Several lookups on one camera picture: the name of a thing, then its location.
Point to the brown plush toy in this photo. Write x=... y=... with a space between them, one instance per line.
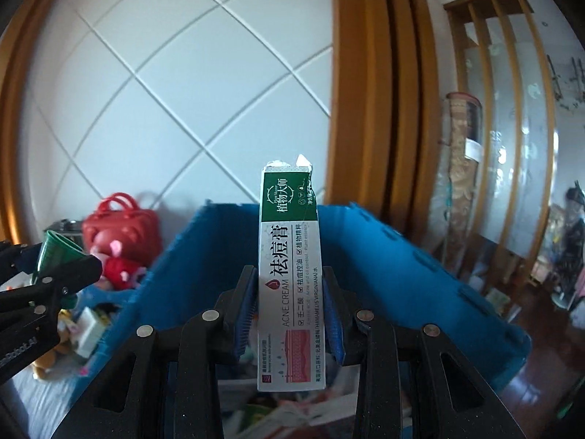
x=43 y=366

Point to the red handbag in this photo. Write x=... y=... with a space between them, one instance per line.
x=132 y=233

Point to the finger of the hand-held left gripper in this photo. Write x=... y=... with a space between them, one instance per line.
x=68 y=276
x=13 y=258

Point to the blue plastic storage bin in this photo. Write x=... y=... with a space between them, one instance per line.
x=388 y=274

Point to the green cup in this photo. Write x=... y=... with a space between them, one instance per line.
x=57 y=249

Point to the wooden slat partition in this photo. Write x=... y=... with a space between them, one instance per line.
x=484 y=2

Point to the wooden panel frame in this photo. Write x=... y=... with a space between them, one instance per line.
x=13 y=123

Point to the small white box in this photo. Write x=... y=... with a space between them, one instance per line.
x=91 y=329

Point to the rolled patterned mat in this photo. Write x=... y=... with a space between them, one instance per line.
x=461 y=169

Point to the wooden door frame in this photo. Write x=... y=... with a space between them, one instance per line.
x=365 y=100

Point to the green white cream box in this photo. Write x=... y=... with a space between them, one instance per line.
x=285 y=283

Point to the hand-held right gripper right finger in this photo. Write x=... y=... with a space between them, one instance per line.
x=332 y=324

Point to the red pink plush toy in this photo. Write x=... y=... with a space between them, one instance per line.
x=119 y=270

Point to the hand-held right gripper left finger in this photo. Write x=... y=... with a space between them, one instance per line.
x=244 y=315

